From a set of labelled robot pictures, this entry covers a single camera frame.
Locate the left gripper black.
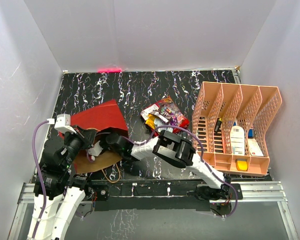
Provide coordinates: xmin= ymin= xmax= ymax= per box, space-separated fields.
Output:
xmin=62 ymin=123 xmax=98 ymax=168

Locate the red brown paper bag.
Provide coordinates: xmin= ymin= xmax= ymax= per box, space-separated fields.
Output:
xmin=70 ymin=99 xmax=129 ymax=174

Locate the yellow snack packet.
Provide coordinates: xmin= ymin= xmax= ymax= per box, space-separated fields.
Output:
xmin=145 ymin=111 xmax=161 ymax=130

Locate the brown purple candy packet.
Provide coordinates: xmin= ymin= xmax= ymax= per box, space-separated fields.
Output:
xmin=150 ymin=105 xmax=174 ymax=123

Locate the red cookie snack bag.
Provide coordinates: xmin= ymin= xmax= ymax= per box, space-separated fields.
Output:
xmin=140 ymin=96 xmax=190 ymax=129

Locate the white wrapper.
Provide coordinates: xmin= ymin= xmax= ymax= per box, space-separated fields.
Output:
xmin=153 ymin=117 xmax=173 ymax=133

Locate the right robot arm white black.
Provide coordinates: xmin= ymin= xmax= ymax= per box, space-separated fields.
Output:
xmin=99 ymin=130 xmax=231 ymax=200

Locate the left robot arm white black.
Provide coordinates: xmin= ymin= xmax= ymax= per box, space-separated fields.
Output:
xmin=27 ymin=126 xmax=97 ymax=240

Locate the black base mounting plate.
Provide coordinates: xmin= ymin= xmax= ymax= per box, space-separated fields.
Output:
xmin=92 ymin=179 xmax=212 ymax=212

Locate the pink tape strip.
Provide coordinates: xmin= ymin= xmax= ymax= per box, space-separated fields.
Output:
xmin=97 ymin=67 xmax=122 ymax=73

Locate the black silver stapler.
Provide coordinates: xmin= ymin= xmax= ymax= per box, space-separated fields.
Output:
xmin=181 ymin=132 xmax=188 ymax=140

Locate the black yellow marker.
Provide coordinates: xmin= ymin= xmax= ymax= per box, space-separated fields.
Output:
xmin=214 ymin=117 xmax=222 ymax=134

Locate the peach plastic desk organizer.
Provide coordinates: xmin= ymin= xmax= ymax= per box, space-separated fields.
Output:
xmin=191 ymin=82 xmax=282 ymax=177

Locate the white lotion bottle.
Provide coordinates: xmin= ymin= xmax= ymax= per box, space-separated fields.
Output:
xmin=230 ymin=125 xmax=245 ymax=156

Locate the yellow sticky note pad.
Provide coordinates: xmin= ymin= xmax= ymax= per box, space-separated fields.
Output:
xmin=235 ymin=159 xmax=248 ymax=172

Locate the blue small box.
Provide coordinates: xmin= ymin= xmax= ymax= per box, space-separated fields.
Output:
xmin=248 ymin=127 xmax=255 ymax=139

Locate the white red card box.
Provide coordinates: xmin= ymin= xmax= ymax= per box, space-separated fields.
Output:
xmin=247 ymin=138 xmax=264 ymax=157

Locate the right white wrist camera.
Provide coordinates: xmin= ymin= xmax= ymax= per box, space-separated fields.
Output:
xmin=86 ymin=141 xmax=103 ymax=163

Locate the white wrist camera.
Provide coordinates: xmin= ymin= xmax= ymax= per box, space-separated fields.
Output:
xmin=86 ymin=141 xmax=103 ymax=163
xmin=46 ymin=113 xmax=76 ymax=134

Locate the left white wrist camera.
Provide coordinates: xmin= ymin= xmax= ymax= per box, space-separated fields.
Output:
xmin=46 ymin=113 xmax=76 ymax=134

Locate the aluminium front rail frame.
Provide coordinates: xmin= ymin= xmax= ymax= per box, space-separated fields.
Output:
xmin=7 ymin=181 xmax=298 ymax=240

